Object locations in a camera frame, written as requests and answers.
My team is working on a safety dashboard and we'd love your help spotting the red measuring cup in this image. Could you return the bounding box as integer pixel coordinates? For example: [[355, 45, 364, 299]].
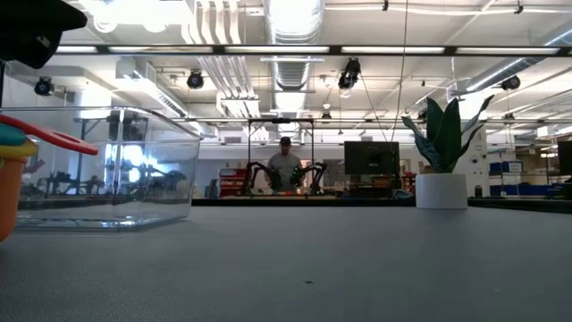
[[0, 113, 100, 157]]

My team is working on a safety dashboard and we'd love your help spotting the teal measuring cup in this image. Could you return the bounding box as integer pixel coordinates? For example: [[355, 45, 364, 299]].
[[0, 123, 29, 147]]

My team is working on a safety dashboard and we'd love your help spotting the person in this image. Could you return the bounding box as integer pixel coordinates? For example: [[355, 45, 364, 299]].
[[266, 136, 304, 196]]

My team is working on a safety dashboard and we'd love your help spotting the red parts cabinet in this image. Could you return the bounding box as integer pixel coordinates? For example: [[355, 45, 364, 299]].
[[218, 167, 248, 198]]

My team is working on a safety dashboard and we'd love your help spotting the black monitor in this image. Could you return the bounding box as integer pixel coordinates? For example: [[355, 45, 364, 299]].
[[557, 140, 572, 176], [343, 140, 401, 176]]

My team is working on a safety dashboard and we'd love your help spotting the grey table mat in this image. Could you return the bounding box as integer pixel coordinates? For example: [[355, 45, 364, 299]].
[[0, 205, 572, 322]]

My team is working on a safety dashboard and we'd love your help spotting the black hanging spotlight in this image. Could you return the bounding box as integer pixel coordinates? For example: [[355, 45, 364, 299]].
[[34, 76, 54, 97], [500, 74, 522, 92], [186, 70, 206, 90], [338, 57, 362, 90]]

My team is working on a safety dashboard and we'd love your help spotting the black overhead light beam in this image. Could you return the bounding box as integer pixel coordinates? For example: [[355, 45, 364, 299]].
[[0, 43, 572, 58]]

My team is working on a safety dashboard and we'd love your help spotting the clear plastic container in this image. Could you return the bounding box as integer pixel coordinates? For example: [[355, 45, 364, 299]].
[[0, 106, 204, 233]]

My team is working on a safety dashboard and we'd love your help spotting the white plant pot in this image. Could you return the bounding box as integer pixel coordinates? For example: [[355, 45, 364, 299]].
[[415, 173, 469, 210]]

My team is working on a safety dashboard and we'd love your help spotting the green snake plant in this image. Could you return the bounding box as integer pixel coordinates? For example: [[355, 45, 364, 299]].
[[400, 94, 496, 174]]

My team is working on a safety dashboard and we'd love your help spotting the blue storage bin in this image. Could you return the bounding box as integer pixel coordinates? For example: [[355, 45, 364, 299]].
[[489, 160, 524, 174], [489, 183, 564, 198]]

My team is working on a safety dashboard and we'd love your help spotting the distant black gantry frame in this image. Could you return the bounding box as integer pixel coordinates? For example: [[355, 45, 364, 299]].
[[248, 117, 315, 198]]

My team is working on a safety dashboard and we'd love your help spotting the black aluminium table frame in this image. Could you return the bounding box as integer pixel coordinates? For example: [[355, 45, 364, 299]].
[[190, 197, 572, 215]]

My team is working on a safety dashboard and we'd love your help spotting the silver round ceiling duct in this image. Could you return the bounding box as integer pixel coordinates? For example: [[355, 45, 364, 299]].
[[263, 0, 325, 135]]

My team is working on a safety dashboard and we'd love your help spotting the white rectangular ceiling duct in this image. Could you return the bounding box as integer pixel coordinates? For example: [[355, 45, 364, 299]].
[[114, 57, 189, 118]]

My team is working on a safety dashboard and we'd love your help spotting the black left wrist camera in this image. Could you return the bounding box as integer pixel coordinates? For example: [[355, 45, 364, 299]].
[[0, 0, 88, 70]]

